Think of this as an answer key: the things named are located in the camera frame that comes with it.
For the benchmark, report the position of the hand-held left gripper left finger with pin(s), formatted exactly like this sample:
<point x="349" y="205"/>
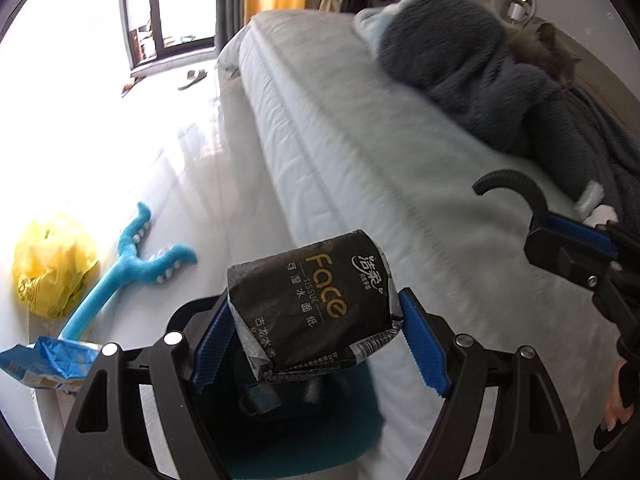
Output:
<point x="212" y="347"/>

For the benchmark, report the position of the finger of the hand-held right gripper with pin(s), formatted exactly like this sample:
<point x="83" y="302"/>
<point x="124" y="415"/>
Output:
<point x="560" y="260"/>
<point x="580" y="232"/>

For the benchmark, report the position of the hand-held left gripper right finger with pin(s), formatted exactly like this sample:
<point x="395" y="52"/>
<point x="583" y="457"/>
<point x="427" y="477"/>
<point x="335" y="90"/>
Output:
<point x="425" y="345"/>

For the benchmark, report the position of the black curved plastic piece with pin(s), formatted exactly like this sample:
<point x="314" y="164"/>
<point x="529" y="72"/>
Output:
<point x="505" y="177"/>

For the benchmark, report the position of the dark teal trash bin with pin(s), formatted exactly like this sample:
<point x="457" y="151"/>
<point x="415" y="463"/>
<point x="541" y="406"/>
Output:
<point x="350" y="410"/>

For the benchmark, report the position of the black tissue packet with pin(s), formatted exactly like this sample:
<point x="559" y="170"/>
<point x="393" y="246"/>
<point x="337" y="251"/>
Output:
<point x="310" y="305"/>

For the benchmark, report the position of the person's right hand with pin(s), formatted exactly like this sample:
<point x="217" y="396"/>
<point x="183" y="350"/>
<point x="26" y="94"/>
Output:
<point x="616" y="405"/>

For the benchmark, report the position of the blue plush toy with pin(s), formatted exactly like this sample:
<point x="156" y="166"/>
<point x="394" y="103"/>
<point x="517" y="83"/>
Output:
<point x="132" y="265"/>

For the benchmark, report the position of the beige upholstered headboard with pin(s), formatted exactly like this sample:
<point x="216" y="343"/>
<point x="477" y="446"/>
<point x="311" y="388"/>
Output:
<point x="615" y="75"/>

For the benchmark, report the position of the blue printed packet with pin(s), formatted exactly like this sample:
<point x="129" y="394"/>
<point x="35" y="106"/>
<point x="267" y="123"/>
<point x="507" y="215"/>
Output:
<point x="50" y="360"/>

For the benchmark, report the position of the yellow plastic bag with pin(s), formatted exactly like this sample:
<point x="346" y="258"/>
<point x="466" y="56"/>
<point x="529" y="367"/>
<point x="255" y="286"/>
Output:
<point x="50" y="260"/>

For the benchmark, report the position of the grey cat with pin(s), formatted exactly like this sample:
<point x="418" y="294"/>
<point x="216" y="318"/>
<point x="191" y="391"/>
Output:
<point x="542" y="50"/>

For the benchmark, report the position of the dark grey fleece blanket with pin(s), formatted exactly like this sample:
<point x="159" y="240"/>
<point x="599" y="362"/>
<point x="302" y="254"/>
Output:
<point x="450" y="60"/>

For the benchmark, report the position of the bed with grey sheet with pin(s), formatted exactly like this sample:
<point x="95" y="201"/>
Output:
<point x="350" y="135"/>

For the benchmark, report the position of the white cylinder lamp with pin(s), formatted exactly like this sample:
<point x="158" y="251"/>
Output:
<point x="517" y="10"/>

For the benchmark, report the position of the grey slipper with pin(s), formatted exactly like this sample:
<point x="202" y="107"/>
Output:
<point x="192" y="79"/>

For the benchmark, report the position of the small orange ball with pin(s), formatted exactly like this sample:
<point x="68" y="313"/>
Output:
<point x="128" y="85"/>

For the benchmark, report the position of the black-framed sliding glass door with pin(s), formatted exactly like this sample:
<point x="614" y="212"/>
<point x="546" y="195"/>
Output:
<point x="160" y="46"/>

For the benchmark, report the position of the grey curtain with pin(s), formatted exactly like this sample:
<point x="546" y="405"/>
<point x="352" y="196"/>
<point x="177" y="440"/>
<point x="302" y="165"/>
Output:
<point x="230" y="5"/>

